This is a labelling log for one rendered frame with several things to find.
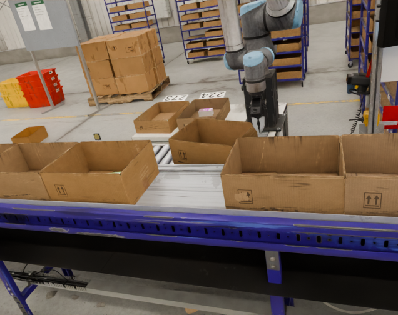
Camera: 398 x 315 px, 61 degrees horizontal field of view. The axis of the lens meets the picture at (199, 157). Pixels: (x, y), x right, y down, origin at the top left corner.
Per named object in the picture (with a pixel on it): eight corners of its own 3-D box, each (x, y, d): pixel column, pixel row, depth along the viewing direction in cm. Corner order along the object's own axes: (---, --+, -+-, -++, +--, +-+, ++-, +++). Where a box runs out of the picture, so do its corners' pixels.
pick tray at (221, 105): (231, 109, 255) (229, 97, 251) (218, 130, 224) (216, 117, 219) (195, 111, 265) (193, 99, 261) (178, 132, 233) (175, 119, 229)
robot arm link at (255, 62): (266, 49, 153) (259, 55, 146) (268, 77, 159) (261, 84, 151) (247, 50, 158) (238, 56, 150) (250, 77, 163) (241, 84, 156)
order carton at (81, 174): (160, 172, 160) (151, 139, 152) (131, 210, 136) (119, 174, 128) (90, 171, 173) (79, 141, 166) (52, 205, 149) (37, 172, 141)
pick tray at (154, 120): (191, 112, 264) (189, 100, 260) (171, 134, 233) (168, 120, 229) (159, 113, 275) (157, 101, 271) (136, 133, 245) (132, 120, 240)
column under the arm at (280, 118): (248, 115, 238) (243, 69, 223) (286, 115, 228) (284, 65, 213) (239, 132, 217) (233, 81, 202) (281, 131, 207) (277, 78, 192)
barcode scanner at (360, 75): (343, 90, 181) (347, 70, 176) (368, 92, 178) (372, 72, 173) (344, 94, 176) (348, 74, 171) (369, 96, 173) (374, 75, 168)
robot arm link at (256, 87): (264, 82, 152) (243, 84, 155) (265, 93, 154) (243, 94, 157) (266, 77, 159) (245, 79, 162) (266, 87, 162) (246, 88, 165)
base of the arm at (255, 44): (243, 50, 213) (241, 33, 208) (274, 45, 208) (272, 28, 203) (239, 57, 197) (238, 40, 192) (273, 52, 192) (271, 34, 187)
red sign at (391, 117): (403, 127, 177) (405, 104, 171) (403, 128, 176) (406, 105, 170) (368, 129, 182) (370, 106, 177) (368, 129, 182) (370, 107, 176)
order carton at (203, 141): (260, 150, 191) (256, 122, 183) (236, 176, 170) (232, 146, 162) (200, 143, 212) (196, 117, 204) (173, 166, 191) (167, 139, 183)
